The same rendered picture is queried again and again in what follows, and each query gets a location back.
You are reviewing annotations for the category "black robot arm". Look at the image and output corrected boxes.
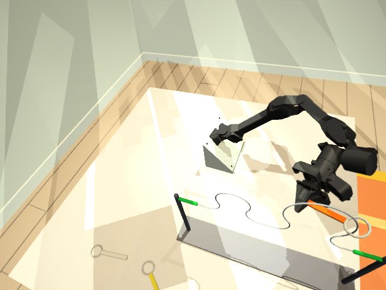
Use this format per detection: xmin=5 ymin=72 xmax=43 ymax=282
xmin=210 ymin=94 xmax=378 ymax=202

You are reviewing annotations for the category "yellow handle with grey ring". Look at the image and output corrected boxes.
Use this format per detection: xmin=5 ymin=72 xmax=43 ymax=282
xmin=142 ymin=261 xmax=159 ymax=290

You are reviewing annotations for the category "orange bar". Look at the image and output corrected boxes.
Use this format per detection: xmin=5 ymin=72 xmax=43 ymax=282
xmin=305 ymin=204 xmax=372 ymax=239

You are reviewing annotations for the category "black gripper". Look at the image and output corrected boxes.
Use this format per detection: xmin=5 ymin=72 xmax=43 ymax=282
xmin=292 ymin=159 xmax=337 ymax=213

